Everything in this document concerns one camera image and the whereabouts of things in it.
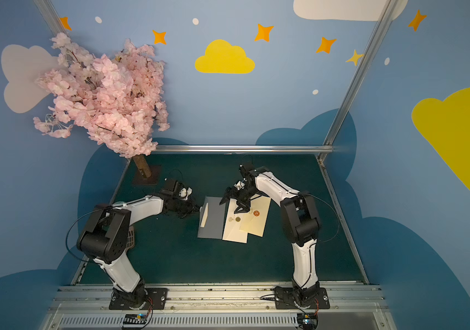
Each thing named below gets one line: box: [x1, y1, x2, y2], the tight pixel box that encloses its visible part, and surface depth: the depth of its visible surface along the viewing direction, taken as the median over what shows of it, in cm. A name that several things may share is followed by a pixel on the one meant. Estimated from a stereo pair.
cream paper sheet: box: [200, 202, 209, 228], surface depth 98 cm
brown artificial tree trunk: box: [131, 154, 152, 179], surface depth 107 cm
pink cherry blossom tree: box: [32, 31, 170, 159], surface depth 70 cm
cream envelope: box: [239, 194, 272, 238], surface depth 98 cm
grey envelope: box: [197, 195, 226, 240], surface depth 96 cm
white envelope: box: [221, 198, 249, 244], surface depth 95 cm
